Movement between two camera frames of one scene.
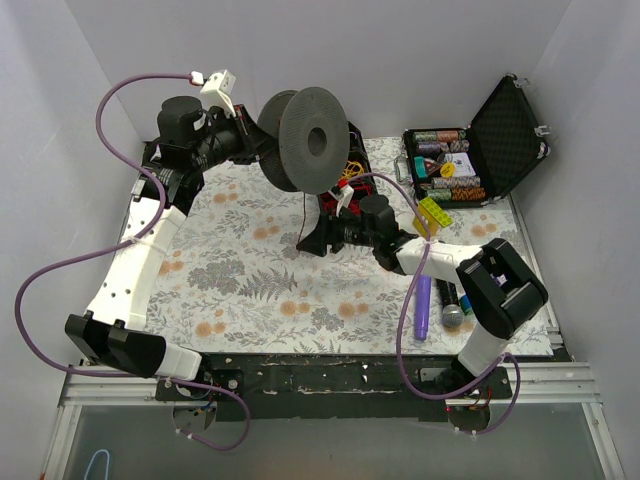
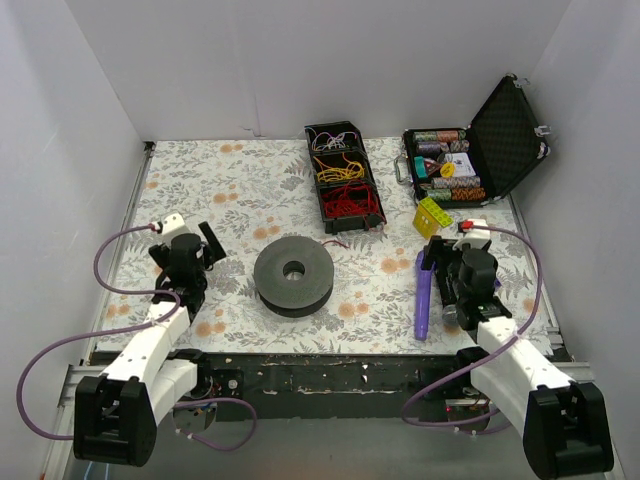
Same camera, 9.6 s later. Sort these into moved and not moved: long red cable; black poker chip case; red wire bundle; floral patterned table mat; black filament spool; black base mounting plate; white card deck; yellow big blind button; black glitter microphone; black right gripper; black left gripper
Moved: black left gripper; long red cable; black right gripper; black filament spool
Not moved: red wire bundle; black poker chip case; white card deck; black base mounting plate; floral patterned table mat; yellow big blind button; black glitter microphone
